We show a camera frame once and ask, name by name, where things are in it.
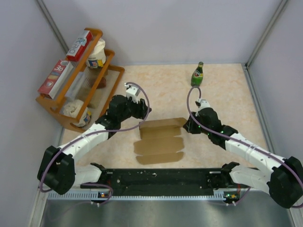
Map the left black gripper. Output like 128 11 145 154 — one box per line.
118 96 151 122

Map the brown cardboard box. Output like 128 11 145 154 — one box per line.
134 117 187 165

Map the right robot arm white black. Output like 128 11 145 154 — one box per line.
183 107 303 209

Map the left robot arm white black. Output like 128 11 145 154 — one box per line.
37 95 152 195

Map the red white box upper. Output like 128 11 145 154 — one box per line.
66 30 93 62

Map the red white box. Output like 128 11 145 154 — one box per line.
66 30 93 62
38 60 73 99

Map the red white box lower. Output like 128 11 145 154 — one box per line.
38 60 73 99

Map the green glass bottle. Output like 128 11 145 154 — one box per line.
191 61 204 87

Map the orange wooden shelf rack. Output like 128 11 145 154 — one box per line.
36 28 125 132

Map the white paper bag upper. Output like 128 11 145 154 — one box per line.
86 38 106 69

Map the white paper bag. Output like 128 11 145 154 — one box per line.
86 38 106 69
63 99 92 128

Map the white paper bag lower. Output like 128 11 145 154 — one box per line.
63 99 92 128

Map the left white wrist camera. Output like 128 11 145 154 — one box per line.
125 82 140 104

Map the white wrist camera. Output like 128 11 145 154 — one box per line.
195 98 211 111
125 82 140 104

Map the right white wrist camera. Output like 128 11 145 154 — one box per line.
195 98 211 111

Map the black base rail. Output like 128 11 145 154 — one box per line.
79 168 250 197

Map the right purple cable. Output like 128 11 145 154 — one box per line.
187 87 303 209

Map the purple cable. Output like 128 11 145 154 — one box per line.
39 82 150 204
187 87 303 209

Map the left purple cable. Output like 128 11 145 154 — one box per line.
39 82 150 204

